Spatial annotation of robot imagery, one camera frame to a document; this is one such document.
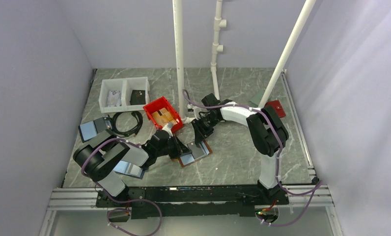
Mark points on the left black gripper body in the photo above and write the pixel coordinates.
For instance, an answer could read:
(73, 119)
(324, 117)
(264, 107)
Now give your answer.
(172, 148)

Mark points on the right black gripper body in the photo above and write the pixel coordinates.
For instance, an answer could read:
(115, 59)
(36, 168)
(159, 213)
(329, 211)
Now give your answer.
(209, 121)

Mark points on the brown leather card holder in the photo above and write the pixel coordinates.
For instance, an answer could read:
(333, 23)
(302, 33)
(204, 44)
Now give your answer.
(187, 160)

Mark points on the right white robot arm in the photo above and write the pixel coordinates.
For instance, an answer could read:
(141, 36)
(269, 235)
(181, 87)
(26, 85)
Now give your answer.
(268, 134)

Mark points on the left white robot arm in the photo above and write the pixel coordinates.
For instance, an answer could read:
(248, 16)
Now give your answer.
(99, 156)

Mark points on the blue card holder open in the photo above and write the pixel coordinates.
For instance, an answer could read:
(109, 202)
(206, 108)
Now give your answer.
(129, 169)

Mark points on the green card holder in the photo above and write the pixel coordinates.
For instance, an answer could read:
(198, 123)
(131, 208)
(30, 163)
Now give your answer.
(254, 101)

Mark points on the black card in tray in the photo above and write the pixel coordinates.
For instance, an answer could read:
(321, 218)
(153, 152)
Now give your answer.
(138, 97)

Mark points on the patterned card in tray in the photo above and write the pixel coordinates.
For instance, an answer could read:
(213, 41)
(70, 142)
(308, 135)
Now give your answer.
(114, 98)

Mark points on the red card holder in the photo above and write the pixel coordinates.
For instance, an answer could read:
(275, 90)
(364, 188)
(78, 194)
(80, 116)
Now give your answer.
(277, 106)

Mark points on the grey blue card holder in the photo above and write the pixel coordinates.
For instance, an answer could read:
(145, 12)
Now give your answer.
(90, 129)

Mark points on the brown items in bin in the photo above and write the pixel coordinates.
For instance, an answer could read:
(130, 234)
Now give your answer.
(162, 117)

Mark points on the red plastic bin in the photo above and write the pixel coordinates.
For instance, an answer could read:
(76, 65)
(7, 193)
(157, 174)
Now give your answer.
(159, 103)

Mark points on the white divided tray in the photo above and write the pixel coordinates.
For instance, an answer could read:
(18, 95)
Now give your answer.
(125, 85)

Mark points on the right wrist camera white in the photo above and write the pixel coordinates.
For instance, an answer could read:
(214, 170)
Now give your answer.
(192, 114)

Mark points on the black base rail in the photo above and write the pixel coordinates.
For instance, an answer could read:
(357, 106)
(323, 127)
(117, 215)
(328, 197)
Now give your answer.
(168, 201)

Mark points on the white PVC pipe frame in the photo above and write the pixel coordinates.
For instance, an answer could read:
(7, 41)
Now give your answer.
(220, 23)

